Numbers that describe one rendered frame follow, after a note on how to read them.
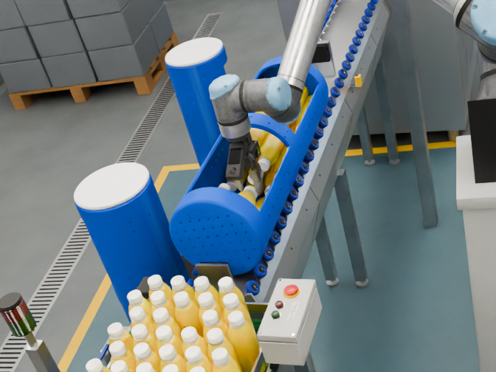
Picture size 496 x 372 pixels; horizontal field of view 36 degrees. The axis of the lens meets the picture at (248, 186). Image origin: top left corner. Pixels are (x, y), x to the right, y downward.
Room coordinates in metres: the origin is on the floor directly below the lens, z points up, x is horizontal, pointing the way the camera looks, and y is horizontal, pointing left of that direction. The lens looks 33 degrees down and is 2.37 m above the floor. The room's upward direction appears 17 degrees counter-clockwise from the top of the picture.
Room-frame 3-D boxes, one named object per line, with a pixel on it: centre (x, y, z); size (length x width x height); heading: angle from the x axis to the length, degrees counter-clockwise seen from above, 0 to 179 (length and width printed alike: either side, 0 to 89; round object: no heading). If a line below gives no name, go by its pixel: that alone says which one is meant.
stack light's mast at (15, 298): (1.54, 0.65, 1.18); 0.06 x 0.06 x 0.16
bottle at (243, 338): (1.43, 0.12, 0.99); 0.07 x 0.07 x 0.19
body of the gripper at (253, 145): (1.96, -0.02, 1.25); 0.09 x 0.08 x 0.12; 153
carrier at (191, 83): (3.33, 0.06, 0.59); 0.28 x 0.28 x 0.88
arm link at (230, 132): (1.95, -0.01, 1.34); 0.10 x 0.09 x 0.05; 63
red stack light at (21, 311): (1.54, 0.65, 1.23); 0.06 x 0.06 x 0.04
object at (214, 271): (1.73, 0.16, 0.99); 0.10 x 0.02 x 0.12; 63
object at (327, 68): (2.91, -0.44, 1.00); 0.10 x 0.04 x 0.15; 63
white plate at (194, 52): (3.33, 0.06, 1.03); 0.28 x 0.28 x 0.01
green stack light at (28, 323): (1.54, 0.65, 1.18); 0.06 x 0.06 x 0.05
